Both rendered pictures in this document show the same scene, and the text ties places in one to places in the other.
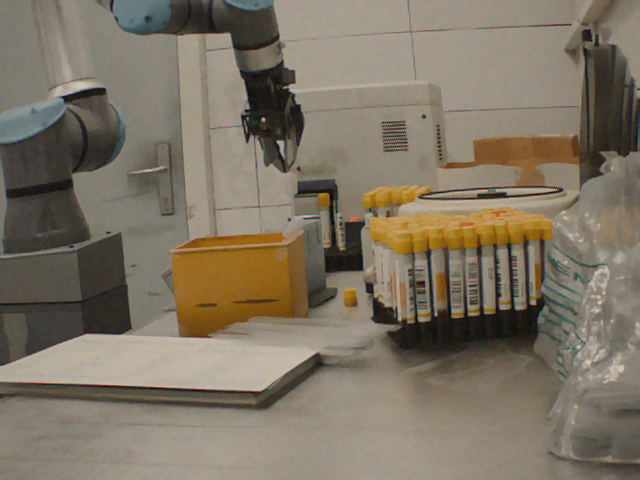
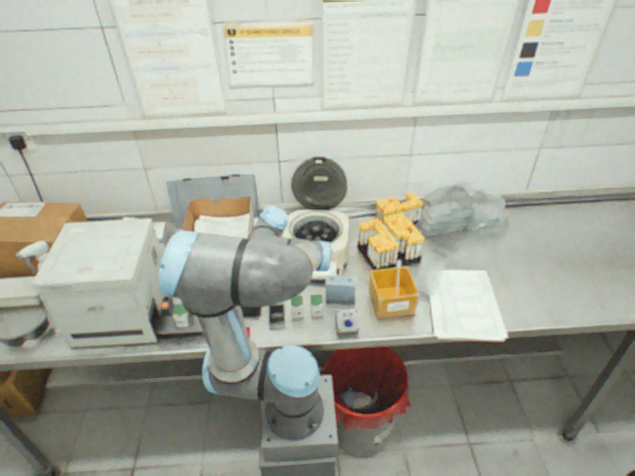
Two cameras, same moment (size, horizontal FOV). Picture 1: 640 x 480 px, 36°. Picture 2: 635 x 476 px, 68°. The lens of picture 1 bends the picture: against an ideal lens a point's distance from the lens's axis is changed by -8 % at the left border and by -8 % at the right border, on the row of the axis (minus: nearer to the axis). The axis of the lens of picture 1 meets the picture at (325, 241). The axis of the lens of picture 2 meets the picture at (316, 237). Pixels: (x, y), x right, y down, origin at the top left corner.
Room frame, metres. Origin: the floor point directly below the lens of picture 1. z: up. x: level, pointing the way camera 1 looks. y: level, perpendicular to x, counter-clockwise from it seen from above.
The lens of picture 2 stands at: (1.69, 1.08, 2.10)
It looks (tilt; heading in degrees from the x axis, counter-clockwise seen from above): 41 degrees down; 256
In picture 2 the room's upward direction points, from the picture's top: 2 degrees counter-clockwise
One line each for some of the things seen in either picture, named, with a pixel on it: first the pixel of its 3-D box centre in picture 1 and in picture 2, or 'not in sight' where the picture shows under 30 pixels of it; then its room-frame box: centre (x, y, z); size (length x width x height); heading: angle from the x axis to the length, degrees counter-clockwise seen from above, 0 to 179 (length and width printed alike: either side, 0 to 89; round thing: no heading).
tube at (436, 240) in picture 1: (439, 283); not in sight; (1.02, -0.11, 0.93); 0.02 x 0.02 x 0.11
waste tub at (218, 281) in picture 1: (241, 284); (392, 293); (1.20, 0.10, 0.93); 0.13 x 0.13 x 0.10; 84
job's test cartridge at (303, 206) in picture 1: (306, 214); (183, 316); (1.88, 0.03, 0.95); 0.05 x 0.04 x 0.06; 79
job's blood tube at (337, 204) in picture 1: (339, 231); not in sight; (1.71, -0.02, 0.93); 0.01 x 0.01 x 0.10; 79
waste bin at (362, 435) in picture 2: not in sight; (360, 403); (1.27, 0.07, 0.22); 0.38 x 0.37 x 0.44; 169
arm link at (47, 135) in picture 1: (36, 142); (291, 378); (1.61, 0.45, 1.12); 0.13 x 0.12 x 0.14; 156
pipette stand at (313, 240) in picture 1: (296, 263); (340, 290); (1.36, 0.04, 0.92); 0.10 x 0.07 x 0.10; 161
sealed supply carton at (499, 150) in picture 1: (531, 173); (36, 238); (2.40, -0.49, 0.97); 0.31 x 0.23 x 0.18; 162
